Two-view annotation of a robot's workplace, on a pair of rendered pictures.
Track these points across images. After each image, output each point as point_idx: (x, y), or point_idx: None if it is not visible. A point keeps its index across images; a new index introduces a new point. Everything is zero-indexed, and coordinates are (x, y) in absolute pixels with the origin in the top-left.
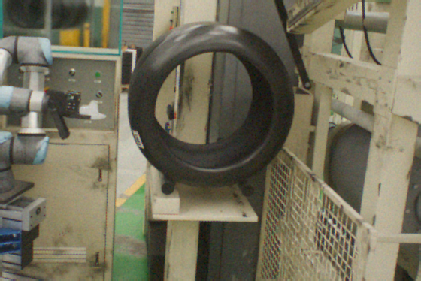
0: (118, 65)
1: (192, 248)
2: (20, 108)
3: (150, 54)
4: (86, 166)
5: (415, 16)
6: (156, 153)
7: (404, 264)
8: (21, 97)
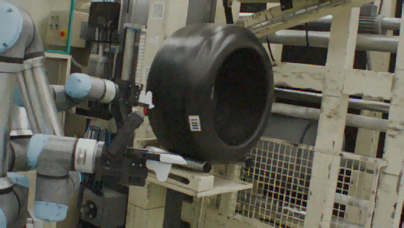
0: (68, 64)
1: None
2: (95, 97)
3: (203, 46)
4: (33, 175)
5: (351, 32)
6: (207, 135)
7: (269, 216)
8: (99, 84)
